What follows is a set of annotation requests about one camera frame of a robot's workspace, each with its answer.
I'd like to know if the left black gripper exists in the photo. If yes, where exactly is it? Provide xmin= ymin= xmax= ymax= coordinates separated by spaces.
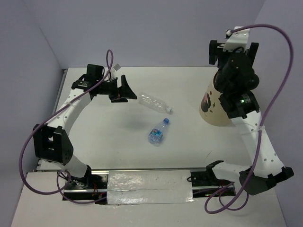
xmin=98 ymin=75 xmax=138 ymax=104

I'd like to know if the small bottle blue cap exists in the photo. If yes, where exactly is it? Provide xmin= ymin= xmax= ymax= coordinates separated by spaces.
xmin=147 ymin=118 xmax=170 ymax=146

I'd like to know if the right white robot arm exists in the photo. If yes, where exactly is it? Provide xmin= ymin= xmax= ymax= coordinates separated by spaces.
xmin=199 ymin=40 xmax=294 ymax=195

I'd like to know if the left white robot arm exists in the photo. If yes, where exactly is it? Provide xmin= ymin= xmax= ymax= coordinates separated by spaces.
xmin=33 ymin=64 xmax=137 ymax=189

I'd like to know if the beige cat bin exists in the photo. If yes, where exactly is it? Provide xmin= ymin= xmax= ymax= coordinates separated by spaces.
xmin=199 ymin=73 xmax=232 ymax=127

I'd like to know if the clear bottle white cap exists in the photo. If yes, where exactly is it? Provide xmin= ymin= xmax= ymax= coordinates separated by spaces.
xmin=138 ymin=93 xmax=172 ymax=114

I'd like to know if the silver foil base cover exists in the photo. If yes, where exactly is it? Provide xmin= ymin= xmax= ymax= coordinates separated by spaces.
xmin=107 ymin=170 xmax=194 ymax=205

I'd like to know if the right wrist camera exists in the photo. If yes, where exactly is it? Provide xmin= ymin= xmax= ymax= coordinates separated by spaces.
xmin=223 ymin=29 xmax=250 ymax=52

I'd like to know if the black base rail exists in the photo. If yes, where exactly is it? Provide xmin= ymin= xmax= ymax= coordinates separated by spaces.
xmin=64 ymin=168 xmax=235 ymax=205

